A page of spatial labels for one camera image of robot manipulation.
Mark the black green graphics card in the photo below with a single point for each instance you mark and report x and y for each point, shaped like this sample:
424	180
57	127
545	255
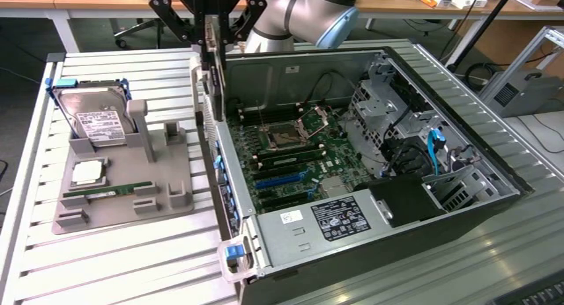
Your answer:
216	80

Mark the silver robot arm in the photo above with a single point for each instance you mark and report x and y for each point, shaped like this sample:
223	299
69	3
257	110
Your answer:
299	18

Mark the office chair base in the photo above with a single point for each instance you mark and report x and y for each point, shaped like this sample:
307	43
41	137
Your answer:
159	37

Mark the white label sticker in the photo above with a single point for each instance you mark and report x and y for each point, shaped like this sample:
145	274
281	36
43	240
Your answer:
292	69

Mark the thin metal locking lever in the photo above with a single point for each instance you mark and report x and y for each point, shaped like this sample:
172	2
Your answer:
260	113

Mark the metal socket cover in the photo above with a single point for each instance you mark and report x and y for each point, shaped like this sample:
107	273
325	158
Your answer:
308	113

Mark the hard drive in blue caddy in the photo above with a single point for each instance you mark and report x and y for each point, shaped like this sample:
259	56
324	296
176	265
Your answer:
65	83

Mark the CPU socket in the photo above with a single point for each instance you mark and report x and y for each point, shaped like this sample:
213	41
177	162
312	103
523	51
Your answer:
281	138

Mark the tall metal disk bay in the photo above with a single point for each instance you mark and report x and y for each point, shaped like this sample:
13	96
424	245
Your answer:
375	103

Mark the green RAM stick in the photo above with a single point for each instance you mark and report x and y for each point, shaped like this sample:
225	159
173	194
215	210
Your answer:
292	158
109	190

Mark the long black expansion slot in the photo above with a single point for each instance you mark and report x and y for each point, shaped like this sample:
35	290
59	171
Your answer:
277	175
287	201

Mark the green motherboard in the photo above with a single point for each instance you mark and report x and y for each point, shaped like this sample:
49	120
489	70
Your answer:
348	153

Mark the blue expansion slot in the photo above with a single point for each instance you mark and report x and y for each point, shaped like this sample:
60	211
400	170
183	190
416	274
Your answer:
277	183

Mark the silver CPU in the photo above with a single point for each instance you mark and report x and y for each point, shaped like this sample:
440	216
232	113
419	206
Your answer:
88	172

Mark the short black expansion slot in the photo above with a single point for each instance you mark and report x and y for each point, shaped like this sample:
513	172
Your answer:
267	194

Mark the silver chipset heatsink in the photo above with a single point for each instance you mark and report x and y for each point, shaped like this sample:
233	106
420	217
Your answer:
336	187

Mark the white carton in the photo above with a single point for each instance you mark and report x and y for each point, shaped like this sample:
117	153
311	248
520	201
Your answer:
471	2

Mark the black tripod pole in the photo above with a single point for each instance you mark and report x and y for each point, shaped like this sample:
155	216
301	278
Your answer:
484	24

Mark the grey parts rack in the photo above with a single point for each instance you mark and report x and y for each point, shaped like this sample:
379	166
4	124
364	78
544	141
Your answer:
119	219

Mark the grey power supply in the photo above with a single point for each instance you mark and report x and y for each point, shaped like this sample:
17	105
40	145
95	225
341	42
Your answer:
281	239

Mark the black plastic cover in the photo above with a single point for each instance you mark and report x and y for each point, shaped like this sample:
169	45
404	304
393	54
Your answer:
405	202

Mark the blue case latch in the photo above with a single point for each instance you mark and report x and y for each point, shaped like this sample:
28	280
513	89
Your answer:
233	253

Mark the low metal disk bay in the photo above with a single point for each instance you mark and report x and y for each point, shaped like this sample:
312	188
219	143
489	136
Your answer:
457	192

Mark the black open PC case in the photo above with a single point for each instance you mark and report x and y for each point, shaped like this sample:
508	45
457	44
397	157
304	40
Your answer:
463	239

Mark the black keyboard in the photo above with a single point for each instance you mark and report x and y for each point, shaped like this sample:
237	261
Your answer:
541	296

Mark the aluminium profile frame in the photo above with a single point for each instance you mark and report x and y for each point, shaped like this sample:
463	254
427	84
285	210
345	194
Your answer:
516	59

